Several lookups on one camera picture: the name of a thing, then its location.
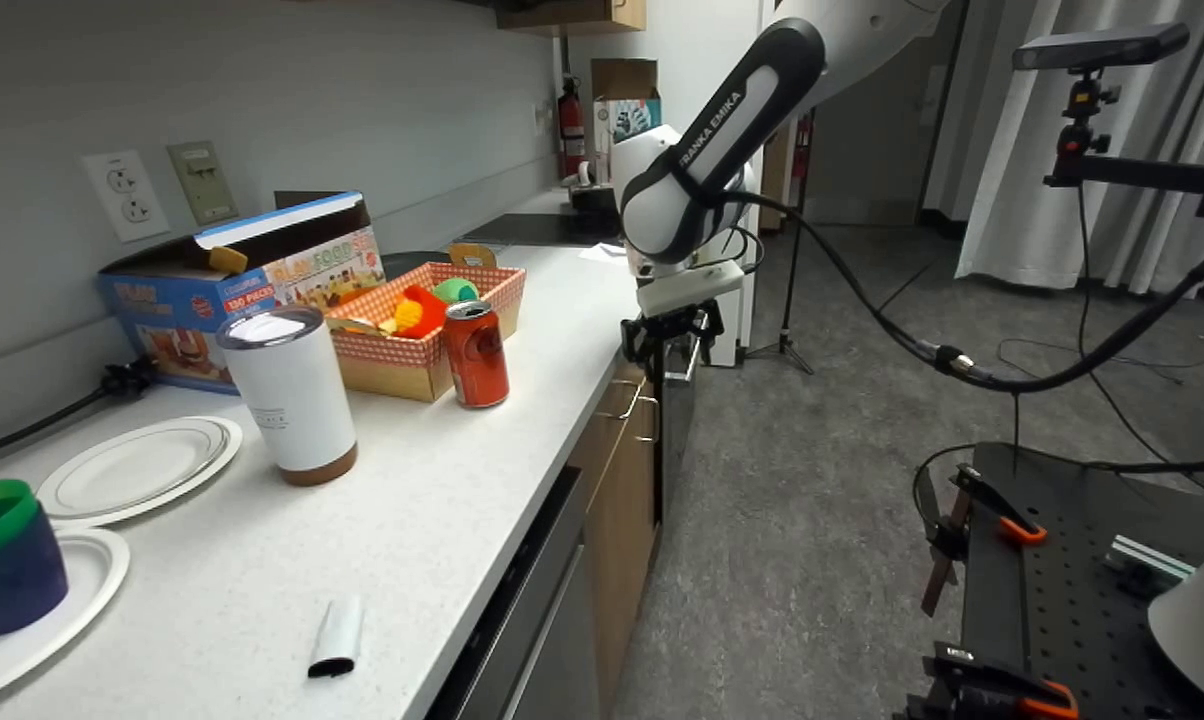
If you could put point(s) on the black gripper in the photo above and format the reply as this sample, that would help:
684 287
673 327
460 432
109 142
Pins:
648 333

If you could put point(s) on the wooden top drawer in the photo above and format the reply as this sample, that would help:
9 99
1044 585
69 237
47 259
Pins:
614 413

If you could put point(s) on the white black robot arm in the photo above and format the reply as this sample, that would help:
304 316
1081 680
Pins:
682 190

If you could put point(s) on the black induction cooktop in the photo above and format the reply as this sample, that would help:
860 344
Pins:
543 230

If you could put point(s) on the red soda can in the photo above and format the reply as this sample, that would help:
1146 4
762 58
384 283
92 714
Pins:
476 352

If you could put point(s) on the green toy in basket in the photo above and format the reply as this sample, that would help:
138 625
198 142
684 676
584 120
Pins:
457 288

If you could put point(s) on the orange toy in basket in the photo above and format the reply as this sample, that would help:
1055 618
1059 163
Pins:
413 313

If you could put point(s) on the red fire extinguisher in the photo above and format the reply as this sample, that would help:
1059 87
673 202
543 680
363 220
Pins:
571 134

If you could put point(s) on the colourful cardboard box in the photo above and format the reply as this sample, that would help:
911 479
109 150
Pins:
627 100

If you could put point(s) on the black thin stand pole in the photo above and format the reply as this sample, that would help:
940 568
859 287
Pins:
789 153

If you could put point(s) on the orange woven basket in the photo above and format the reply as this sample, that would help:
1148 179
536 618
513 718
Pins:
413 366

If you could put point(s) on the grey dishwasher front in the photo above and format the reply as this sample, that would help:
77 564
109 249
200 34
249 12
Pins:
532 655

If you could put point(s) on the wooden upper shelf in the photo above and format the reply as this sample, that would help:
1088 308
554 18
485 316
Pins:
574 12

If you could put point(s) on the white tumbler with brown base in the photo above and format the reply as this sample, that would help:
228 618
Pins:
289 377

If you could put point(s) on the orange black clamp upper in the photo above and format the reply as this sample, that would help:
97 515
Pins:
948 528

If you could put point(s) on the orange black clamp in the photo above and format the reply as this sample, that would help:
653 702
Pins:
969 685
948 528

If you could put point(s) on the white curtain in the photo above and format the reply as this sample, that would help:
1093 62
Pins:
999 134

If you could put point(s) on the small white black tube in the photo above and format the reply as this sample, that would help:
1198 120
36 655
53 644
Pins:
338 641

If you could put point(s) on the orange black clamp lower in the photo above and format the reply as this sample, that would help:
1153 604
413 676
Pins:
969 685

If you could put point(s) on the blue cardboard box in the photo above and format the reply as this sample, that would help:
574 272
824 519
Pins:
172 296

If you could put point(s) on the black perforated robot table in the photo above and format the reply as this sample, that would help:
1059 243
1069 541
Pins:
1078 604

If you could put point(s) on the white plate near tumbler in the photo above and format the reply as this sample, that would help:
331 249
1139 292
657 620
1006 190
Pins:
143 469

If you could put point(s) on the white plate under cup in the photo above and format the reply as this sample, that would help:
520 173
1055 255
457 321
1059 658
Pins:
97 564

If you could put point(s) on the blue cup with green rim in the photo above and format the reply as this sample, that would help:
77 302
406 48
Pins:
28 559

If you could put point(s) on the black oven with handle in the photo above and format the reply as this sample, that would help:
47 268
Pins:
679 401

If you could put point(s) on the grey wall switch plate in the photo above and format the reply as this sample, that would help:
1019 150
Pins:
200 183

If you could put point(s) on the white wall outlet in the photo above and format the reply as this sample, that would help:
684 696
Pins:
127 195

